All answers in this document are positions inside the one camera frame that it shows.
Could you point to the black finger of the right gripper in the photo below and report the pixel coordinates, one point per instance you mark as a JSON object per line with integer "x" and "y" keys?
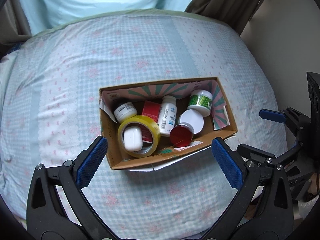
{"x": 258, "y": 158}

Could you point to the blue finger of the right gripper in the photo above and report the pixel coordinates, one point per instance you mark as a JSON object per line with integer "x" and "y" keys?
{"x": 272, "y": 115}

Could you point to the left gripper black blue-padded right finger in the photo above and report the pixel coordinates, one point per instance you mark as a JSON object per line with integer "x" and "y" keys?
{"x": 273, "y": 217}

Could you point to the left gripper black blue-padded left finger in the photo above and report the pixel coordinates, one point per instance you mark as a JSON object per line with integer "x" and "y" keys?
{"x": 56, "y": 206}

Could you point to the pale green jar white lid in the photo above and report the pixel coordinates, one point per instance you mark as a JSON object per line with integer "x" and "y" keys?
{"x": 193, "y": 118}

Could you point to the red jar silver lid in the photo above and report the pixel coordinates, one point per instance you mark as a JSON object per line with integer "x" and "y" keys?
{"x": 181, "y": 135}

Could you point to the white pill bottle green label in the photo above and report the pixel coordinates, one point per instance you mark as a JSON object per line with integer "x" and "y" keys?
{"x": 167, "y": 115}

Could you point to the white earbuds case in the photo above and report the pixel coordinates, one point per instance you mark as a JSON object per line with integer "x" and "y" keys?
{"x": 132, "y": 138}

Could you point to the red carton box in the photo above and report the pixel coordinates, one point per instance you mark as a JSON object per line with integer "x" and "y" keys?
{"x": 150, "y": 109}

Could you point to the cardboard box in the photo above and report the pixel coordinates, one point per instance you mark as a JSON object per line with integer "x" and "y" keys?
{"x": 220, "y": 123}

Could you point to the yellow tape roll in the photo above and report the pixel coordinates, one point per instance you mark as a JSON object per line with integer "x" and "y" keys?
{"x": 150, "y": 125}

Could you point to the white jar black lid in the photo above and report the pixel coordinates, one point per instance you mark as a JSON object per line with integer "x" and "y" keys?
{"x": 124, "y": 110}

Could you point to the person's hand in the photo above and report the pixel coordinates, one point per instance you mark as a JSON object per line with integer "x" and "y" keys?
{"x": 314, "y": 184}

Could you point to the light blue bed sheet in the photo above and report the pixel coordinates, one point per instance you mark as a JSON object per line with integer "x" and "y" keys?
{"x": 50, "y": 113}

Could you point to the left grey curtain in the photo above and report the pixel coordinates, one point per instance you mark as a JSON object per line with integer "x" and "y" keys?
{"x": 14, "y": 25}

